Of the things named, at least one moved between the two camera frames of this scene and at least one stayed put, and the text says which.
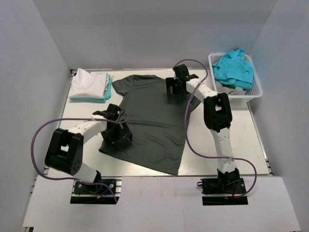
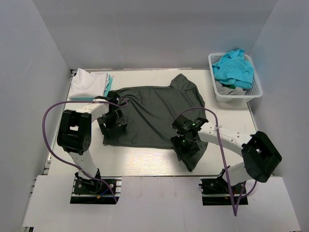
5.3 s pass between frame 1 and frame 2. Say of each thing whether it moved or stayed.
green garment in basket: stayed
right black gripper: moved
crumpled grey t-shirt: stayed
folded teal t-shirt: stayed
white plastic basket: stayed
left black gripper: moved
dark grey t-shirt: moved
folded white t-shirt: stayed
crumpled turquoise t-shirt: stayed
